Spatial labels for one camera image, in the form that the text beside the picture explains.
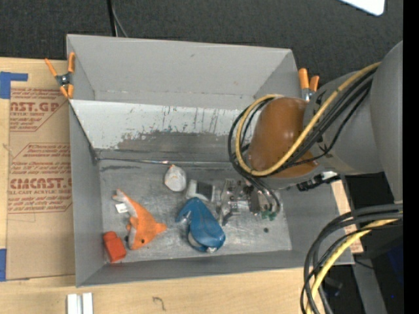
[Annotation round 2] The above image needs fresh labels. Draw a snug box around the white round toy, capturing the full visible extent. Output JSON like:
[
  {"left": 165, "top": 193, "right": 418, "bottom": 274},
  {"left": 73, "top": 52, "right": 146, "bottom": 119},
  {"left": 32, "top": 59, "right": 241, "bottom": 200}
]
[{"left": 163, "top": 164, "right": 188, "bottom": 192}]

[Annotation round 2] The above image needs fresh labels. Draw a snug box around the white box with dark print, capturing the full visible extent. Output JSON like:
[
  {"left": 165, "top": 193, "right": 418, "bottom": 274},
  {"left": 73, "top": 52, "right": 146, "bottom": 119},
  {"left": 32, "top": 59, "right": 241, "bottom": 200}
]
[{"left": 185, "top": 179, "right": 215, "bottom": 204}]

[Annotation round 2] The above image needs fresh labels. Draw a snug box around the black cylinder on white bracket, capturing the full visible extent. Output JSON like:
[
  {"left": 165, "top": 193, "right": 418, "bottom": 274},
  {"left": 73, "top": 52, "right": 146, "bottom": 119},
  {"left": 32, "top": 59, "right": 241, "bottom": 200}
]
[{"left": 295, "top": 171, "right": 340, "bottom": 192}]

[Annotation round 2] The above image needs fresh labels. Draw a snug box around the orange-red small block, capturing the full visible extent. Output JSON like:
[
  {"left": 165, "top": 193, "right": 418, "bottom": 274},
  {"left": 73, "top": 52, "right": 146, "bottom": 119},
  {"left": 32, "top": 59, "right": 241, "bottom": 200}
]
[{"left": 102, "top": 230, "right": 128, "bottom": 264}]

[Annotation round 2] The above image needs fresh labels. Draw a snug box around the brown cardboard board, red print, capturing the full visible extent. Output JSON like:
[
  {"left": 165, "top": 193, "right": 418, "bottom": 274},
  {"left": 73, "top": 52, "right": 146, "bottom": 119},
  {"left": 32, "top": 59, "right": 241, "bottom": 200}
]
[{"left": 0, "top": 56, "right": 365, "bottom": 281}]

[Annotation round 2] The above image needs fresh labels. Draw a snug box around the orange toy fish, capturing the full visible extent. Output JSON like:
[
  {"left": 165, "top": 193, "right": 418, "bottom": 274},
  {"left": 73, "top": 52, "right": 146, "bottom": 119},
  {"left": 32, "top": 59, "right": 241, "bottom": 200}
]
[{"left": 111, "top": 188, "right": 168, "bottom": 251}]

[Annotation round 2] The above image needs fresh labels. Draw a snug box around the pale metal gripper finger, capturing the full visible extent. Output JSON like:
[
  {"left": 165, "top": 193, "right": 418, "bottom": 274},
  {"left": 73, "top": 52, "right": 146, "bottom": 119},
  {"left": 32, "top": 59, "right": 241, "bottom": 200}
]
[
  {"left": 220, "top": 179, "right": 247, "bottom": 200},
  {"left": 217, "top": 200, "right": 248, "bottom": 227}
]

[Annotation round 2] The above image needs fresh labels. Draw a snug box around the grey metal bin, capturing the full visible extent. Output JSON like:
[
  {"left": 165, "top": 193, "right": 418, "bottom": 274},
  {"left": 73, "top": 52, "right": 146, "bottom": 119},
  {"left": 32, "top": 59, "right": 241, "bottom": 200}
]
[{"left": 66, "top": 33, "right": 355, "bottom": 288}]

